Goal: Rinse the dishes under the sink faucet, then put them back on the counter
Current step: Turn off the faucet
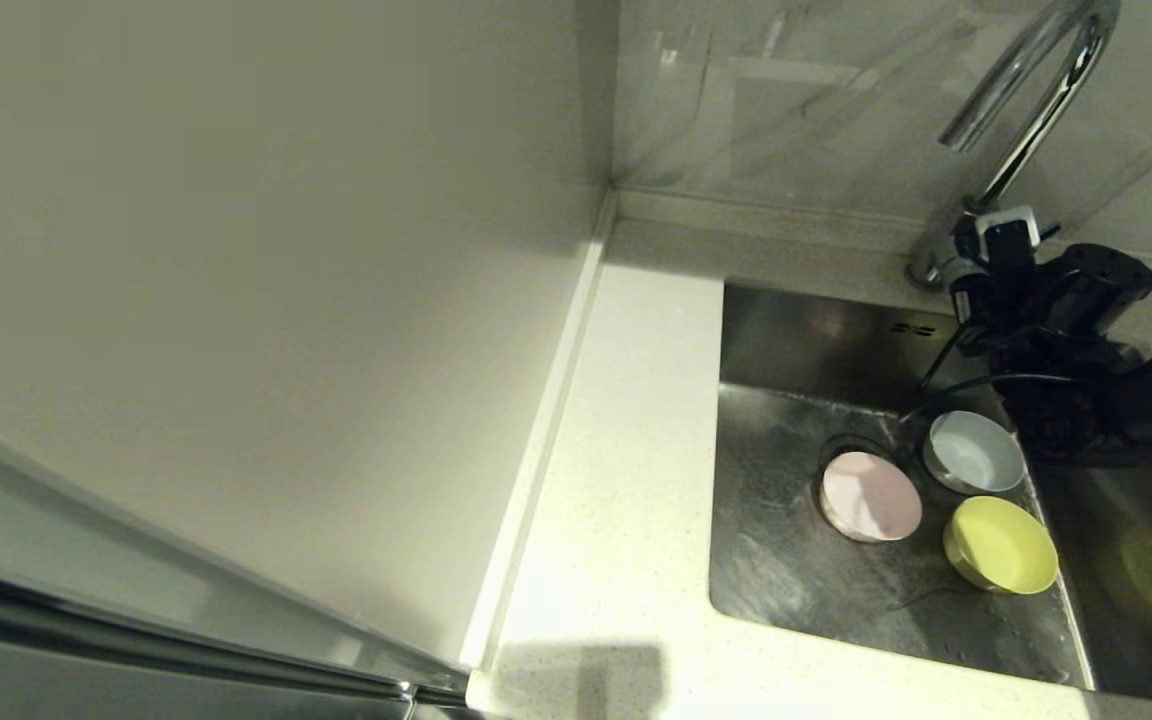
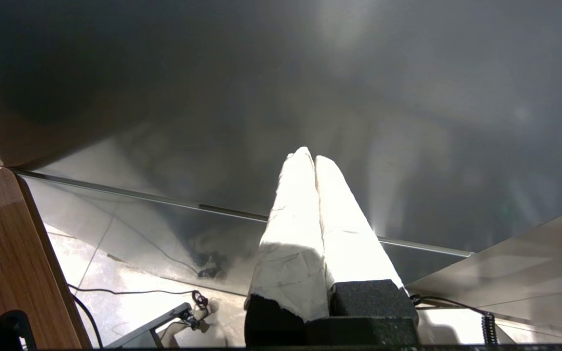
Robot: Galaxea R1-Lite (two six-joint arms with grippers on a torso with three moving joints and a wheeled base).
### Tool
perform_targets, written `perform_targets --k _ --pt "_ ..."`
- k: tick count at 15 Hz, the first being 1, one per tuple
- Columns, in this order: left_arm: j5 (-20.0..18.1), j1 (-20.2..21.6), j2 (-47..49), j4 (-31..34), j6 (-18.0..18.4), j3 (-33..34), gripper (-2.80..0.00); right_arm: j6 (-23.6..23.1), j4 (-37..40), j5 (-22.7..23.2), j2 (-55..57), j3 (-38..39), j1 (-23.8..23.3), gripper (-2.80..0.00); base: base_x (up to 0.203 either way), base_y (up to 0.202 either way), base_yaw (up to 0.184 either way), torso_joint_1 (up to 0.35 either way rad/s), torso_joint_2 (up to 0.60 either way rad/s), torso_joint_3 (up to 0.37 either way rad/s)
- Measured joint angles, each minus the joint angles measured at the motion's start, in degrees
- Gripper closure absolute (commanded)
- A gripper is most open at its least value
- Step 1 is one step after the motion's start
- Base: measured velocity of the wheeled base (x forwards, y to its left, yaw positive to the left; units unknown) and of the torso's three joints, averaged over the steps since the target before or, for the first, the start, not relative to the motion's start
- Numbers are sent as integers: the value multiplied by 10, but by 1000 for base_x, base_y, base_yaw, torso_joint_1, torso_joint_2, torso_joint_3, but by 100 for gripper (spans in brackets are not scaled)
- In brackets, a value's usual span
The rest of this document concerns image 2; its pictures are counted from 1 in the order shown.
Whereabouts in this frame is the wooden table top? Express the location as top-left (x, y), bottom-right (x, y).
top-left (0, 167), bottom-right (94, 349)

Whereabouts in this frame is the thin black floor cable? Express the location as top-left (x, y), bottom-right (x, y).
top-left (68, 284), bottom-right (209, 312)

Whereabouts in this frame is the black coiled cable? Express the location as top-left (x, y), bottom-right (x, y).
top-left (409, 294), bottom-right (500, 346)

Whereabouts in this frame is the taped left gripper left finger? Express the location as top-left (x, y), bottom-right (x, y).
top-left (243, 146), bottom-right (330, 348)

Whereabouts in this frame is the thick black floor cable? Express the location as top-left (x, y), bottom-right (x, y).
top-left (73, 294), bottom-right (104, 349)

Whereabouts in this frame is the grey base cabinet front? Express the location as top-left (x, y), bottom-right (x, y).
top-left (405, 204), bottom-right (562, 342)

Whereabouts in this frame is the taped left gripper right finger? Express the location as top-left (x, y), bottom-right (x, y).
top-left (305, 155), bottom-right (420, 348)

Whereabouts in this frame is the black bracket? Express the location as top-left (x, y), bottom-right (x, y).
top-left (0, 309), bottom-right (38, 351)

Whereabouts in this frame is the stainless steel refrigerator door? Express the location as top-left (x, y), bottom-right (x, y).
top-left (0, 0), bottom-right (562, 298)

